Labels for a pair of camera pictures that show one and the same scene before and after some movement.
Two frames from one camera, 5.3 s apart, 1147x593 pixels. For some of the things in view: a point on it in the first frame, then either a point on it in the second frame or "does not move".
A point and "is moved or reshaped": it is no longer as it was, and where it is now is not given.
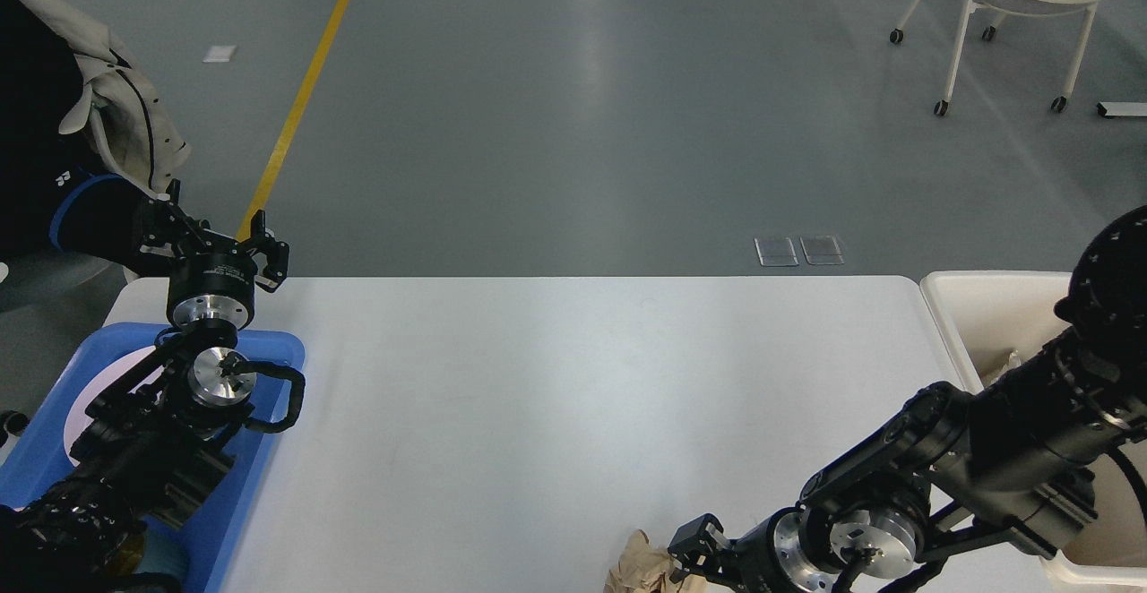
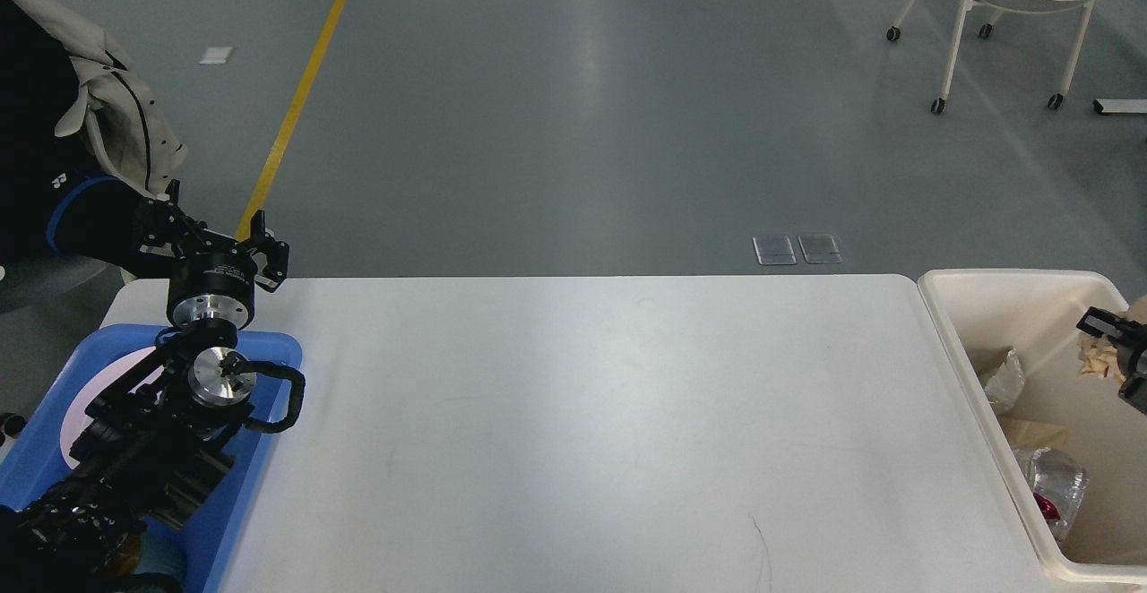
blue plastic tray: (203, 543) does not move
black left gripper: (211, 284) does not move
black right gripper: (771, 558) → (1129, 335)
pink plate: (106, 378) does not move
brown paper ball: (644, 568) is moved or reshaped
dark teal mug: (153, 546) does not move
